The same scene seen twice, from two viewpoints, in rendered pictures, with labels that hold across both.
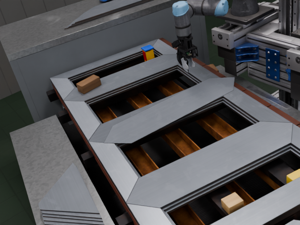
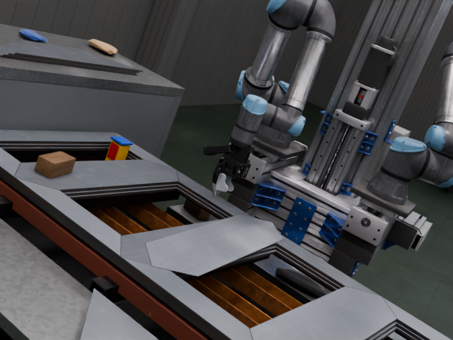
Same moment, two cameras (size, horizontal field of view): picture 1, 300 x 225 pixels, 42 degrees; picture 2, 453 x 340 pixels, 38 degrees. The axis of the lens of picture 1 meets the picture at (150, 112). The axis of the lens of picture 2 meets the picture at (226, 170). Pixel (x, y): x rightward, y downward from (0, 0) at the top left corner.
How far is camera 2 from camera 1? 1.20 m
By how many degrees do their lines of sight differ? 41
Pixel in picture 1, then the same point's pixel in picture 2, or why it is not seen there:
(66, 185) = (110, 323)
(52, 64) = not seen: outside the picture
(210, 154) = (320, 314)
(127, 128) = (172, 252)
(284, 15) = (323, 163)
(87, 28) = (41, 72)
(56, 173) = (55, 302)
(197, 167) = (318, 328)
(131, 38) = (83, 116)
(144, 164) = not seen: hidden behind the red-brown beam
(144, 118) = (189, 244)
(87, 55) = (17, 115)
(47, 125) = not seen: outside the picture
